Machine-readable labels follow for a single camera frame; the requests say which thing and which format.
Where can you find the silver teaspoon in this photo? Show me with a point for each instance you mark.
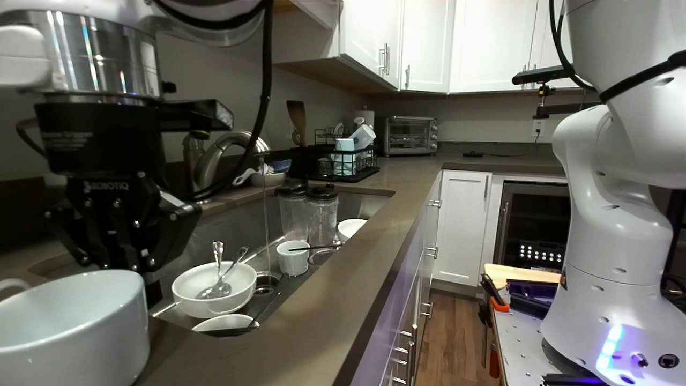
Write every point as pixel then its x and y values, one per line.
pixel 323 248

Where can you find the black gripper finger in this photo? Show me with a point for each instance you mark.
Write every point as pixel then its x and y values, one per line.
pixel 172 233
pixel 71 233

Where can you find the wooden spatula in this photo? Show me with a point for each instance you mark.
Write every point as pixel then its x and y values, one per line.
pixel 297 119

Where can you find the small white dish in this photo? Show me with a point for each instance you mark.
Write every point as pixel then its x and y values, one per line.
pixel 221 324

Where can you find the small white cup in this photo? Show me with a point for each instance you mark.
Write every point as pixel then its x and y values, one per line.
pixel 293 263

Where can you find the large white bowl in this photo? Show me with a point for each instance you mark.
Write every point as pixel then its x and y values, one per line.
pixel 216 308

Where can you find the flat black countertop item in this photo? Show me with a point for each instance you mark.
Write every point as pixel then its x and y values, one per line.
pixel 474 153

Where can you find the steel toaster oven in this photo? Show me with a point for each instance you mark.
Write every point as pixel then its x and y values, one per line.
pixel 411 135

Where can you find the small sponge bowl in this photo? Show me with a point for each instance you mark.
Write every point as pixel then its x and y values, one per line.
pixel 271 177

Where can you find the curved steel faucet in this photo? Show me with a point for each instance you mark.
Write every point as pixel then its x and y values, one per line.
pixel 228 141

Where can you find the black undercounter fridge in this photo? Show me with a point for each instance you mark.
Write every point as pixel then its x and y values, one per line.
pixel 533 222

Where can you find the white lower cabinet door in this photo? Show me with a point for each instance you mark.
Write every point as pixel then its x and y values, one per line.
pixel 464 229

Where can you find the white item in rack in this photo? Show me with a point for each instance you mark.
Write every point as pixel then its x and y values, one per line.
pixel 364 135

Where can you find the black stereo camera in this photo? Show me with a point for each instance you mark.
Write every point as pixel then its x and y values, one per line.
pixel 544 74

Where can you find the orange black clamp tool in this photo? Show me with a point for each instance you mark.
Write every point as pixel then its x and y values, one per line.
pixel 497 296

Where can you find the lavender lower cabinets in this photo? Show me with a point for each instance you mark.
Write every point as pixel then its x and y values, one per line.
pixel 399 302

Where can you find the clear jar black lid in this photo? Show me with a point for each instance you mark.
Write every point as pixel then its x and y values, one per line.
pixel 323 216
pixel 293 216

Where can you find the white wall outlet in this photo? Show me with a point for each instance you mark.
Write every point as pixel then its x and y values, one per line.
pixel 539 129

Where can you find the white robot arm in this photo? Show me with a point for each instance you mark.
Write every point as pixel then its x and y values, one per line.
pixel 614 237

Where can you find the dark purple box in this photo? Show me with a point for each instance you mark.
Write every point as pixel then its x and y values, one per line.
pixel 533 298

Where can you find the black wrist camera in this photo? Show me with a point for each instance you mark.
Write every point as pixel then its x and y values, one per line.
pixel 196 115

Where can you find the wooden plank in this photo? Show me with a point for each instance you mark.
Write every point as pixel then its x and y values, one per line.
pixel 522 274

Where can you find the silver spoon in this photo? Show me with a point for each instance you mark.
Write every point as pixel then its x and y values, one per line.
pixel 214 291
pixel 217 254

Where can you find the perforated robot table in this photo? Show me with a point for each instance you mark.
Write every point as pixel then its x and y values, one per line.
pixel 518 351

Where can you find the black dish rack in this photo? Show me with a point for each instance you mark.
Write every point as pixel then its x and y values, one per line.
pixel 318 161

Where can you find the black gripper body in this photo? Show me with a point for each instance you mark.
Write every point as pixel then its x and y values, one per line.
pixel 100 142

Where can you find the pale blue cylinder cup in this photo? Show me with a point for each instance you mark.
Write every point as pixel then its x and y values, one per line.
pixel 344 153

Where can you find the steel sink basin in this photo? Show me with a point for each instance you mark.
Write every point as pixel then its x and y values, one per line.
pixel 236 222

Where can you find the white upper cabinets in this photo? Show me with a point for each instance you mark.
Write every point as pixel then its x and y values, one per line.
pixel 485 44

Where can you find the white plate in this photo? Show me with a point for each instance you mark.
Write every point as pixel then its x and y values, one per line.
pixel 352 229

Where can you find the white dish brush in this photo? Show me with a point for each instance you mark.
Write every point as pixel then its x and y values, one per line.
pixel 242 177

